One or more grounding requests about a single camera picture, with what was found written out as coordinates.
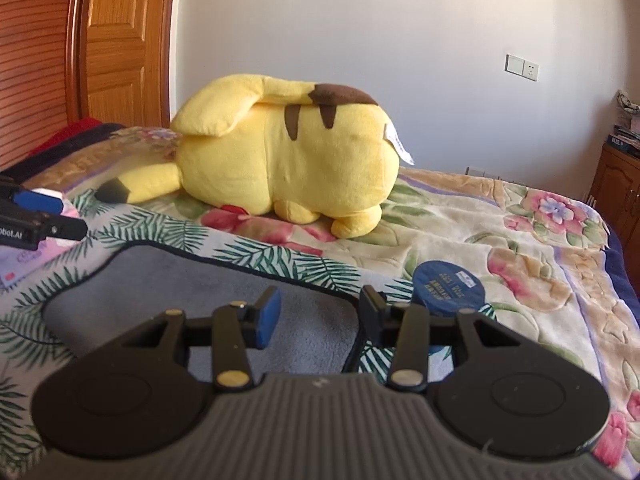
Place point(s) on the pink printed packet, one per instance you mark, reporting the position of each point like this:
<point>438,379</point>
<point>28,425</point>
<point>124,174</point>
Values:
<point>35,262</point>

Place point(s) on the blue bed sheet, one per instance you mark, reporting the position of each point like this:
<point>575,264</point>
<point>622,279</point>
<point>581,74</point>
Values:
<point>622,270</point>

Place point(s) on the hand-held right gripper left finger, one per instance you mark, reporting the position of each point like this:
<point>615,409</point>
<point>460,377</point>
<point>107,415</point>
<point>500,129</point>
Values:
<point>269,316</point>

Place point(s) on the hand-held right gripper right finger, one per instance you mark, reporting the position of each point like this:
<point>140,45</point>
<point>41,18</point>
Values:
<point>371,314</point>

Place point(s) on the grey towel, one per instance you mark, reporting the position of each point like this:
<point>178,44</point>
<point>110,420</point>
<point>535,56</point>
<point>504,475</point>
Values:
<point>165,300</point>

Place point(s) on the red cloth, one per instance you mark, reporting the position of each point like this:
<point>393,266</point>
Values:
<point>70,132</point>

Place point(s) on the leaf print cloth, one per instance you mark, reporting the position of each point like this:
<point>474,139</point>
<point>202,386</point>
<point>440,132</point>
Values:
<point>150,230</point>

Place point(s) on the round blue tin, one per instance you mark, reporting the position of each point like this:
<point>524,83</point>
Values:
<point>449,287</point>

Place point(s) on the floral blanket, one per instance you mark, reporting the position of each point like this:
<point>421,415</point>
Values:
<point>525,280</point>

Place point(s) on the dark blue blanket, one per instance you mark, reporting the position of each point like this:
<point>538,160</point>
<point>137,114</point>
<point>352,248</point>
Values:
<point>55,152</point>

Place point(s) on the wooden louvered panel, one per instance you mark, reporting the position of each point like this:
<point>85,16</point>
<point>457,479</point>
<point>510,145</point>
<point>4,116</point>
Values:
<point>32,55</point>

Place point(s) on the yellow plush toy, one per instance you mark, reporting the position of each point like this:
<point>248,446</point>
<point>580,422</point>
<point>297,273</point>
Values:
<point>285,155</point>

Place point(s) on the stack of books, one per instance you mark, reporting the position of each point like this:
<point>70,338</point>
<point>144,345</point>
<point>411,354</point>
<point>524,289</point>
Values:
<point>624,141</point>

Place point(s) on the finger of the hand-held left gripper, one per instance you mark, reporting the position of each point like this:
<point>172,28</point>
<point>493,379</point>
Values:
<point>67,229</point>
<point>36,201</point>

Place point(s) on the wooden door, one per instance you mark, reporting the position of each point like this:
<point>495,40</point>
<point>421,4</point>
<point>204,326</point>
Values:
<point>125,40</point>

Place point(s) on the white wall socket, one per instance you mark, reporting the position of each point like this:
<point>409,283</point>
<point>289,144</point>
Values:
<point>522,67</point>

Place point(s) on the wooden cabinet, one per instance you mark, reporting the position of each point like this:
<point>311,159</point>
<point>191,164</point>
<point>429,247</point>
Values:
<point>617,195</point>

